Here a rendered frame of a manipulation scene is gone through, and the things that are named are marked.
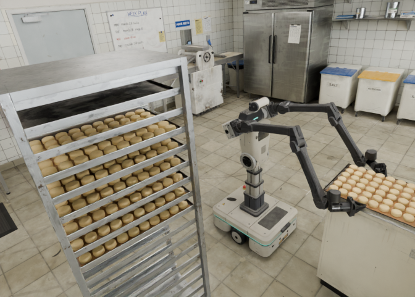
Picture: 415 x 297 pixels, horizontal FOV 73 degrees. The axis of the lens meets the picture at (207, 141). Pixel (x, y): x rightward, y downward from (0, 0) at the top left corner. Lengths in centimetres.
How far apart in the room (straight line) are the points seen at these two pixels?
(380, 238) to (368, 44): 440
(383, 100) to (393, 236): 364
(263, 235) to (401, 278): 95
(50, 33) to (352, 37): 503
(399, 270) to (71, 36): 478
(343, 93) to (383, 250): 383
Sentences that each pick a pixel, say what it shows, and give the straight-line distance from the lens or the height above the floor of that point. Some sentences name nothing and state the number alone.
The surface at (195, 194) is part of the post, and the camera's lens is 142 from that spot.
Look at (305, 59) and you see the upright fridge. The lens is 535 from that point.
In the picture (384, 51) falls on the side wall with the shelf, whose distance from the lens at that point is 587.
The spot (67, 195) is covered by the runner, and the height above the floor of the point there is 141.
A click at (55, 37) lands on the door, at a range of 494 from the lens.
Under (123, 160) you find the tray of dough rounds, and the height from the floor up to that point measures 142.
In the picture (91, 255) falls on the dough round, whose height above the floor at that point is 106.
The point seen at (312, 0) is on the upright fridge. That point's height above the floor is 189.
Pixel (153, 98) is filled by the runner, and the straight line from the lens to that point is 114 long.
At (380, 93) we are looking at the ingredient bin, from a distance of 533.
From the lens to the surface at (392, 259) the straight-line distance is 205.
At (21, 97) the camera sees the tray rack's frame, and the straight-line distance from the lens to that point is 98.
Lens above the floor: 201
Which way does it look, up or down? 27 degrees down
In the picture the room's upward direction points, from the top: 5 degrees counter-clockwise
